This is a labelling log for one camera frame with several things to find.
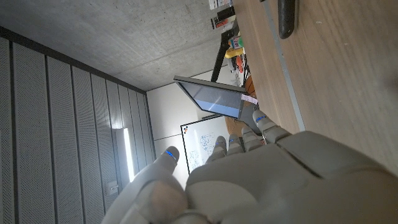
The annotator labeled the orange basketball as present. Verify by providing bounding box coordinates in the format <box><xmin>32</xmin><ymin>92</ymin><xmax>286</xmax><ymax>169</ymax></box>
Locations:
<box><xmin>244</xmin><ymin>76</ymin><xmax>257</xmax><ymax>97</ymax></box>

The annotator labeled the black computer monitor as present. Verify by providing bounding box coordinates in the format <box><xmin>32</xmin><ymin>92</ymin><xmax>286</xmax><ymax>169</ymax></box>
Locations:
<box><xmin>173</xmin><ymin>75</ymin><xmax>259</xmax><ymax>119</ymax></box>

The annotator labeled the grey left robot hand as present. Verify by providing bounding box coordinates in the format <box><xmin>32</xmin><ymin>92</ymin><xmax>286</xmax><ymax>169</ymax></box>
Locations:
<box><xmin>101</xmin><ymin>109</ymin><xmax>398</xmax><ymax>224</ymax></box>

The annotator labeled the small grey wall box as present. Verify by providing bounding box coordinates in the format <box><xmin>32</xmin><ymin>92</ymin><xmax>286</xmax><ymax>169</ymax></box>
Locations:
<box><xmin>105</xmin><ymin>182</ymin><xmax>119</xmax><ymax>196</ymax></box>

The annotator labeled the long ceiling light strip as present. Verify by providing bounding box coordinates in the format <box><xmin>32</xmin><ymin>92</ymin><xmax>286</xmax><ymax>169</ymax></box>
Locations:
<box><xmin>123</xmin><ymin>128</ymin><xmax>136</xmax><ymax>183</ymax></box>

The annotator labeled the white wipes canister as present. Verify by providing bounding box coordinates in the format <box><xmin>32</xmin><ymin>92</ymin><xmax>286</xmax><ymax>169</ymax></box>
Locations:
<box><xmin>208</xmin><ymin>0</ymin><xmax>234</xmax><ymax>10</ymax></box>

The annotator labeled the black orange-tipped spring clamp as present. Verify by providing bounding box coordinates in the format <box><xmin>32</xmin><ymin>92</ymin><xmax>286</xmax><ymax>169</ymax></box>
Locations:
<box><xmin>277</xmin><ymin>0</ymin><xmax>297</xmax><ymax>40</ymax></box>

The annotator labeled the yellow bottle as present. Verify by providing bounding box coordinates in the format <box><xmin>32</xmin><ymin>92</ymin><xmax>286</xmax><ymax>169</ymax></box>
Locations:
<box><xmin>224</xmin><ymin>47</ymin><xmax>245</xmax><ymax>59</ymax></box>

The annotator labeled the black-framed whiteboard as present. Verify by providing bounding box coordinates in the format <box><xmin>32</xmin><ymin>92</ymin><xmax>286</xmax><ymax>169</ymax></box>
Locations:
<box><xmin>180</xmin><ymin>114</ymin><xmax>231</xmax><ymax>175</ymax></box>

